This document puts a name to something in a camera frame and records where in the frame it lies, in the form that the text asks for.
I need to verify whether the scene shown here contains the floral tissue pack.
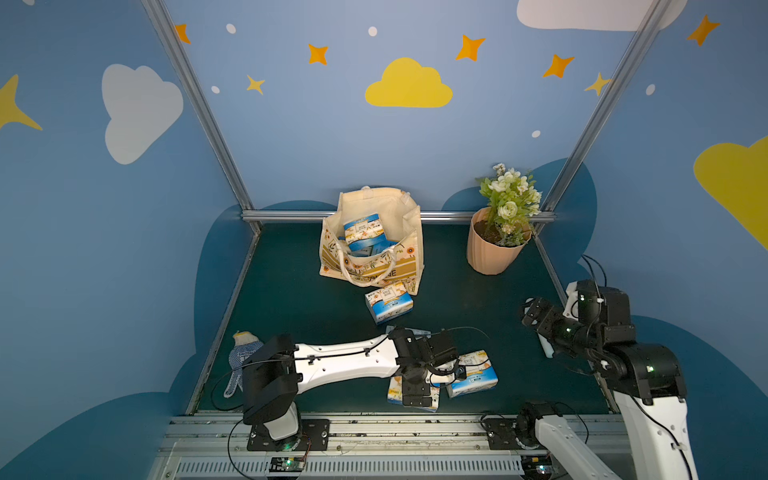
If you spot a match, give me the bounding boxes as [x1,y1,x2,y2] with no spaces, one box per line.
[365,282,414,325]
[387,376,440,412]
[343,213,386,245]
[446,350,499,398]

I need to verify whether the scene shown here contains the floral tissue pack bottom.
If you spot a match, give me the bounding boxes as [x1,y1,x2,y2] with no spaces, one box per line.
[446,350,499,398]

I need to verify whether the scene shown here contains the cream floral canvas bag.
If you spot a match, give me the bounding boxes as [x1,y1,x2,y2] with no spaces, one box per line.
[319,187,424,295]

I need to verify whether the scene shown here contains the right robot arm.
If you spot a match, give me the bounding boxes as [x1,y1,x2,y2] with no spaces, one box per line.
[521,280,698,479]

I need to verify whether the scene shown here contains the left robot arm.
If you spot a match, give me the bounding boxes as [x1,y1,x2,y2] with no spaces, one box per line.
[241,327,467,442]

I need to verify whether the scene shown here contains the blue cat tissue pack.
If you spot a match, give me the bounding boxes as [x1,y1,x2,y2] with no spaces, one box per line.
[385,325,432,340]

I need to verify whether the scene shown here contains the light blue garden trowel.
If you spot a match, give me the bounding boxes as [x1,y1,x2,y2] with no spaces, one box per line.
[538,335,555,359]

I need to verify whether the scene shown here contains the pink ribbed flower pot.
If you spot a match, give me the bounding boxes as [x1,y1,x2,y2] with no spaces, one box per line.
[467,207,532,276]

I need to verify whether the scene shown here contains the white flower plant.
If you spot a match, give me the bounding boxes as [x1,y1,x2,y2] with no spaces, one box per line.
[479,163,542,248]

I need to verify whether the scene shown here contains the right green circuit board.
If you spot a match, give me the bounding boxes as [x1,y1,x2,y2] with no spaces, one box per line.
[521,456,554,480]

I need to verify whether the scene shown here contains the green circuit board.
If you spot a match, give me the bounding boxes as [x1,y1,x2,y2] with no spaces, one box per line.
[521,456,554,480]
[269,457,306,473]

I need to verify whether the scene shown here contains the blue dotted work glove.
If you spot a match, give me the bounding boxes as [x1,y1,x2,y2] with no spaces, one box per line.
[223,331,264,398]

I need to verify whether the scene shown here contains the left green circuit board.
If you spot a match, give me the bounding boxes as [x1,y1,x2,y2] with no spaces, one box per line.
[269,457,306,473]

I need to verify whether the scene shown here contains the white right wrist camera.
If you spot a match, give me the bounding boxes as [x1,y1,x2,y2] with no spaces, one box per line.
[564,280,603,322]

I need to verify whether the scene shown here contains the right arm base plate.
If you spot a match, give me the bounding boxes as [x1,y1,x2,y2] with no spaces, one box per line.
[479,414,540,451]

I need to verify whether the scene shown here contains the aluminium right frame post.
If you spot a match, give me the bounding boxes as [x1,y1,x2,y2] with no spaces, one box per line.
[541,0,673,219]

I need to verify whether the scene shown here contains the aluminium frame post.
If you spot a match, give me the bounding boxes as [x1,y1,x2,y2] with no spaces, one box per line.
[141,0,253,213]
[541,0,673,219]

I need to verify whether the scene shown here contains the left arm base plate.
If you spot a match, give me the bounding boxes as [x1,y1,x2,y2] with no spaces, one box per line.
[247,418,330,452]

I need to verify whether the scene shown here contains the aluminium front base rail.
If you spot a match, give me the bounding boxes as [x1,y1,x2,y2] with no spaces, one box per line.
[146,411,667,480]

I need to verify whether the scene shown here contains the aluminium left frame post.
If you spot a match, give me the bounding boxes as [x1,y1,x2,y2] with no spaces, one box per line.
[141,0,253,213]

